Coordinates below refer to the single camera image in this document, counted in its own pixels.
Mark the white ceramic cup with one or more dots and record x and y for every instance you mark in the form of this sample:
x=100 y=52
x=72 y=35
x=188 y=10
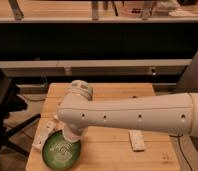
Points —
x=70 y=137

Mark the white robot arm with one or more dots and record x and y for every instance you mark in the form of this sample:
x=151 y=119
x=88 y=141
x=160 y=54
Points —
x=175 y=113

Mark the white plastic bottle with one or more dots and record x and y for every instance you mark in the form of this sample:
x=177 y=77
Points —
x=47 y=127

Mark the white rectangular block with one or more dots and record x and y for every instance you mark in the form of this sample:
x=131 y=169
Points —
x=137 y=140

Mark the black office chair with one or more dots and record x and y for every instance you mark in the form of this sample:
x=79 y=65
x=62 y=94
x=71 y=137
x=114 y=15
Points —
x=11 y=102

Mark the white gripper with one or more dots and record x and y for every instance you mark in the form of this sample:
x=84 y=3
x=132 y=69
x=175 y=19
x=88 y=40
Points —
x=74 y=130

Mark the green ceramic bowl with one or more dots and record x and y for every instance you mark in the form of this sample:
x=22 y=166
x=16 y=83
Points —
x=58 y=153

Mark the wooden table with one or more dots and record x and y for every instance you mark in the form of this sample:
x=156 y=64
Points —
x=106 y=149

